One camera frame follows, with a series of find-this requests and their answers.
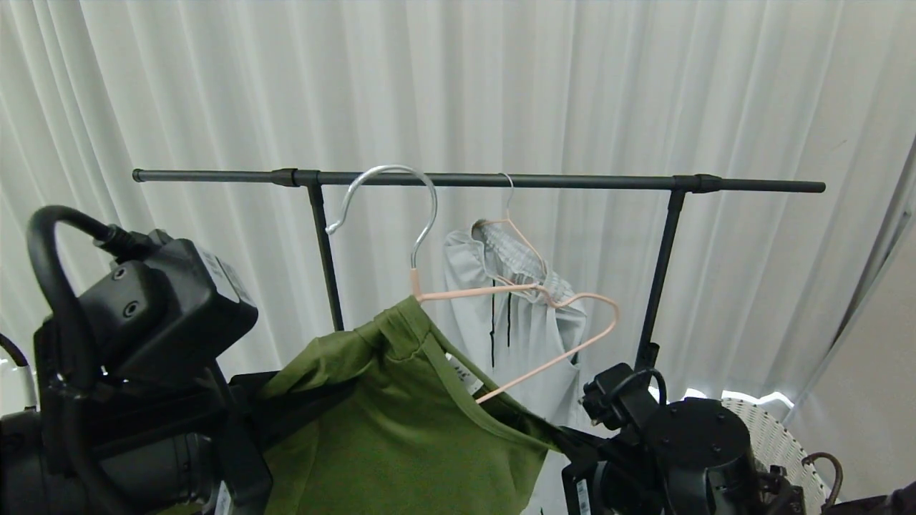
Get white curtain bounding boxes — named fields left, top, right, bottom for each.
left=0, top=0, right=916, bottom=408

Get pink clothes hanger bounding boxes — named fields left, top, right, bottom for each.
left=478, top=174, right=573, bottom=308
left=326, top=165, right=620, bottom=406

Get white laundry basket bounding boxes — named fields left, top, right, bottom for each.
left=719, top=397, right=831, bottom=515

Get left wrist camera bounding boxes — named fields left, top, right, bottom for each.
left=36, top=229, right=260, bottom=458

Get pale grey shorts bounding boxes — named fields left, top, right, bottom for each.
left=442, top=220, right=595, bottom=515

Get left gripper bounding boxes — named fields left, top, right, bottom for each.
left=43, top=386, right=274, bottom=515

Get black clothes rack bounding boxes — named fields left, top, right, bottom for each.
left=132, top=168, right=826, bottom=373

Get green shirt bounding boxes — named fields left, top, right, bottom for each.
left=154, top=295, right=566, bottom=515

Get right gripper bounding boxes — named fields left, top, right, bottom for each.
left=558, top=428, right=648, bottom=515

